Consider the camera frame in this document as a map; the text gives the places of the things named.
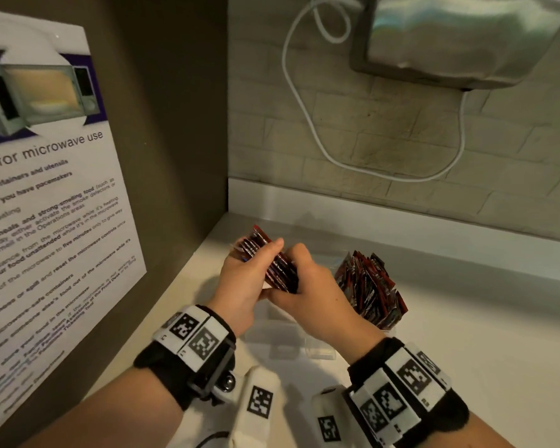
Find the person's left hand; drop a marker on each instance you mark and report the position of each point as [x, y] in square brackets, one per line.
[235, 289]

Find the clear plastic holder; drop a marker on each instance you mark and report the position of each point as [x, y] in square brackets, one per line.
[319, 350]

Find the microwave notice poster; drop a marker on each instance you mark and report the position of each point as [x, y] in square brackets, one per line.
[51, 219]

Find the person's left thumb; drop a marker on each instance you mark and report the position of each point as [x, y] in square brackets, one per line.
[271, 251]

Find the white marker camera housing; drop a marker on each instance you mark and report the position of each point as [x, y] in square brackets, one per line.
[329, 424]
[259, 405]

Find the red sachets standing in holder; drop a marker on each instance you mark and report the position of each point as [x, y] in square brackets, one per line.
[371, 289]

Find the person's left forearm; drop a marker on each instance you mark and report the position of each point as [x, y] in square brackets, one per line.
[116, 417]

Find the bundle of red sachets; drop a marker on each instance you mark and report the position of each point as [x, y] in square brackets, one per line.
[277, 270]

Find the person's right hand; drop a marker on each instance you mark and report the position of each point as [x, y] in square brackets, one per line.
[326, 307]

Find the person's right thumb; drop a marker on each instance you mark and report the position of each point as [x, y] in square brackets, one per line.
[280, 298]

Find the stainless steel appliance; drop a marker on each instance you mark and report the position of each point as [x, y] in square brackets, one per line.
[457, 37]

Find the person's right forearm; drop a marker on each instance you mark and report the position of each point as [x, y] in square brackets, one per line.
[483, 433]

